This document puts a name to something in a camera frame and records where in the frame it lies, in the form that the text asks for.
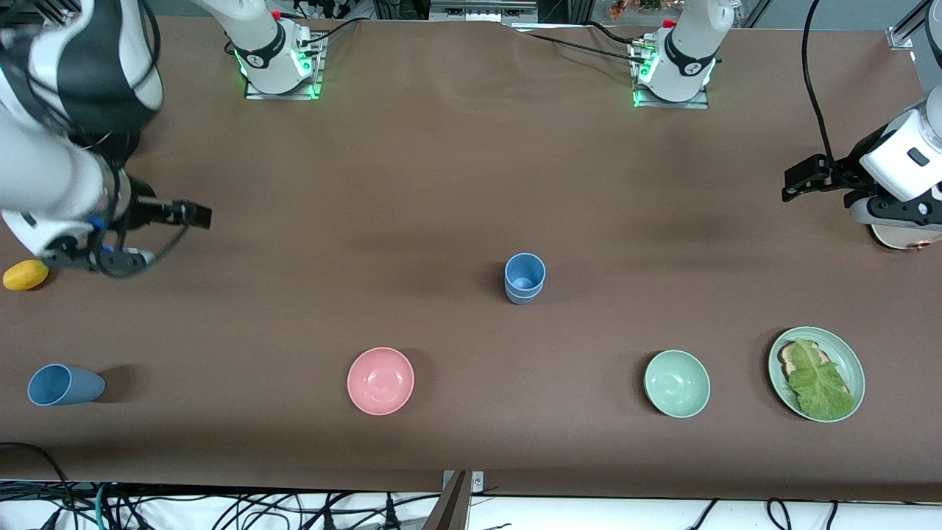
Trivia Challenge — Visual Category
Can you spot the yellow lemon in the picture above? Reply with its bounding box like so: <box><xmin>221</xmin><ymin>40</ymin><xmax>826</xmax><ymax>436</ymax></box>
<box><xmin>2</xmin><ymin>259</ymin><xmax>51</xmax><ymax>292</ymax></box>

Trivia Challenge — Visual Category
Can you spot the cream toaster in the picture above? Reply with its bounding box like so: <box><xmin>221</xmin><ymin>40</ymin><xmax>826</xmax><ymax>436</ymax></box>
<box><xmin>868</xmin><ymin>221</ymin><xmax>942</xmax><ymax>252</ymax></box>

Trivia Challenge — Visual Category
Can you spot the green plate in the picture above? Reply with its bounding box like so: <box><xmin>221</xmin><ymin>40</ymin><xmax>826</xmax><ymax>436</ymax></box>
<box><xmin>768</xmin><ymin>326</ymin><xmax>866</xmax><ymax>423</ymax></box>

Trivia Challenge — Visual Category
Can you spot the toasted bread slice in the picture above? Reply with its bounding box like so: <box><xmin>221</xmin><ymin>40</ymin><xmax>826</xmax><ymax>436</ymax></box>
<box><xmin>779</xmin><ymin>341</ymin><xmax>832</xmax><ymax>380</ymax></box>

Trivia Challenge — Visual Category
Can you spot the green lettuce leaf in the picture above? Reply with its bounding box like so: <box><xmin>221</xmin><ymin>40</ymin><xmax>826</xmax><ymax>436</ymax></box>
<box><xmin>789</xmin><ymin>339</ymin><xmax>858</xmax><ymax>420</ymax></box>

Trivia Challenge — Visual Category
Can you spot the pink bowl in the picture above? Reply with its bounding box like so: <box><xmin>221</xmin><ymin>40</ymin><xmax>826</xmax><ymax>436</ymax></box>
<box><xmin>347</xmin><ymin>347</ymin><xmax>415</xmax><ymax>417</ymax></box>

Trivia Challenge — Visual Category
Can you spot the green bowl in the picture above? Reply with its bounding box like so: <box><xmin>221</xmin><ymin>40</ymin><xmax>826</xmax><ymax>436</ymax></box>
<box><xmin>643</xmin><ymin>349</ymin><xmax>712</xmax><ymax>419</ymax></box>

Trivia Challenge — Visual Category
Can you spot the brown stand pole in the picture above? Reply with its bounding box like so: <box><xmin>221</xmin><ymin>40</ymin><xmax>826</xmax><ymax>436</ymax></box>
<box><xmin>422</xmin><ymin>471</ymin><xmax>472</xmax><ymax>530</ymax></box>

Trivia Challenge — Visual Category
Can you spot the aluminium frame rail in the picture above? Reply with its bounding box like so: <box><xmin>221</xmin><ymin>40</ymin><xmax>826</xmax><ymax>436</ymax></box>
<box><xmin>886</xmin><ymin>0</ymin><xmax>931</xmax><ymax>51</ymax></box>

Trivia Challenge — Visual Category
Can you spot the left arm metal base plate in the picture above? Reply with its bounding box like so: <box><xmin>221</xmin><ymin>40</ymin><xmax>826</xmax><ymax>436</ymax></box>
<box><xmin>631</xmin><ymin>40</ymin><xmax>712</xmax><ymax>110</ymax></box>

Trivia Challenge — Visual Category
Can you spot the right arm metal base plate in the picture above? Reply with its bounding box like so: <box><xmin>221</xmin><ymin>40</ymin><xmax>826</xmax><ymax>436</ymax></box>
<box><xmin>244</xmin><ymin>31</ymin><xmax>325</xmax><ymax>101</ymax></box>

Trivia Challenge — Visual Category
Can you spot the black base cable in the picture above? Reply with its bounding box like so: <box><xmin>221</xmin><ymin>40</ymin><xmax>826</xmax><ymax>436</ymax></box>
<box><xmin>294</xmin><ymin>16</ymin><xmax>363</xmax><ymax>57</ymax></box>
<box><xmin>514</xmin><ymin>21</ymin><xmax>653</xmax><ymax>66</ymax></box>

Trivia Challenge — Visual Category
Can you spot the aluminium frame crossbar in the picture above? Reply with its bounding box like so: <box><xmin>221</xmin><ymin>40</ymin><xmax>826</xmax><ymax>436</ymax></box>
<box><xmin>428</xmin><ymin>0</ymin><xmax>539</xmax><ymax>24</ymax></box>

